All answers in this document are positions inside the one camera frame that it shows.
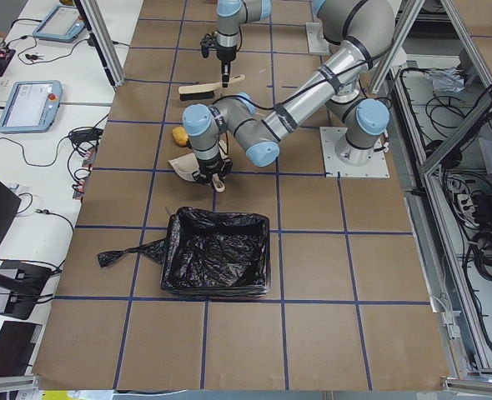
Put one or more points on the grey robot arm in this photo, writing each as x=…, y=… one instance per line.
x=361, y=32
x=232, y=14

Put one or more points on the brown potato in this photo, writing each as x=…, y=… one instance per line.
x=180, y=136

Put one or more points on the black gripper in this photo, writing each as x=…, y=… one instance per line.
x=225, y=56
x=209, y=167

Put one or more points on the blue teach pendant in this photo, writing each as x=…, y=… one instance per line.
x=32, y=107
x=63, y=24

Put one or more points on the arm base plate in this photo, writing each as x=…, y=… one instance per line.
x=341, y=160
x=317, y=44

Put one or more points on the black power adapter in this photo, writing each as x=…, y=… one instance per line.
x=86, y=134

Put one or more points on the white plastic dustpan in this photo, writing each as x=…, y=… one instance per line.
x=187, y=168

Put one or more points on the bin with black bag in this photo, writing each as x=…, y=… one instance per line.
x=209, y=254

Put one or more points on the aluminium frame post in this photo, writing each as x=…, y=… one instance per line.
x=93, y=20

